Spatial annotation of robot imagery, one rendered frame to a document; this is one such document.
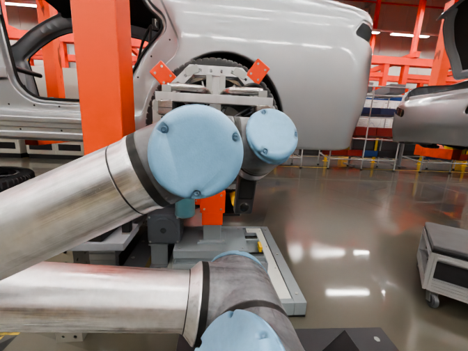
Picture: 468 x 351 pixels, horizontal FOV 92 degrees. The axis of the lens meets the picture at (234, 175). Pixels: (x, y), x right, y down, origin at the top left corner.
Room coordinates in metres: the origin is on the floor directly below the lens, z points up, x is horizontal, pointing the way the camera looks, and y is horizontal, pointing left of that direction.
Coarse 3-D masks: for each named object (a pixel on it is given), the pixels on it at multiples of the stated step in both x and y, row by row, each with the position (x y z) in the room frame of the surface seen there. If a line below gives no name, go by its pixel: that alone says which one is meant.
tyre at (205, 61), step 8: (200, 64) 1.11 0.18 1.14; (208, 64) 1.12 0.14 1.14; (216, 64) 1.12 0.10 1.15; (224, 64) 1.12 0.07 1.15; (232, 64) 1.13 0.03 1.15; (240, 64) 1.14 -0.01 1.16; (176, 72) 1.10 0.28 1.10; (160, 88) 1.10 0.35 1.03; (264, 88) 1.14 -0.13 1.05; (152, 96) 1.10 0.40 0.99; (272, 96) 1.15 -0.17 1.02; (152, 104) 1.09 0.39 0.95; (152, 112) 1.09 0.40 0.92; (152, 120) 1.09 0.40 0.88
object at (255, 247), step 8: (248, 240) 1.33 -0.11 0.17; (256, 240) 1.34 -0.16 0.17; (248, 248) 1.27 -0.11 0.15; (256, 248) 1.27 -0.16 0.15; (256, 256) 1.15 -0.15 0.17; (264, 256) 1.15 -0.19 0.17; (176, 264) 1.04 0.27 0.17; (184, 264) 1.05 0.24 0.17; (192, 264) 1.05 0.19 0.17; (264, 264) 1.08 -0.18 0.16
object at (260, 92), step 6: (222, 78) 1.03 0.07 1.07; (222, 84) 1.03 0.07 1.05; (222, 90) 0.93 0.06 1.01; (228, 90) 0.88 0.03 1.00; (234, 90) 0.86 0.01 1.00; (240, 90) 0.86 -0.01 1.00; (246, 90) 0.86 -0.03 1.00; (252, 90) 0.86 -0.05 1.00; (258, 90) 0.86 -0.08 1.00; (258, 96) 0.86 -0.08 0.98; (264, 96) 0.87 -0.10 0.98
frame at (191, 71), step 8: (192, 64) 1.03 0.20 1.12; (184, 72) 1.03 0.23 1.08; (192, 72) 1.03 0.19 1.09; (200, 72) 1.03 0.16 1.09; (208, 72) 1.03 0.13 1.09; (216, 72) 1.04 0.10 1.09; (224, 72) 1.04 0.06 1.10; (232, 72) 1.09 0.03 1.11; (240, 72) 1.04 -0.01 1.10; (176, 80) 1.02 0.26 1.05; (184, 80) 1.03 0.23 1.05; (240, 80) 1.05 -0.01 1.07; (248, 80) 1.05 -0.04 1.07; (256, 96) 1.05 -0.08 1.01
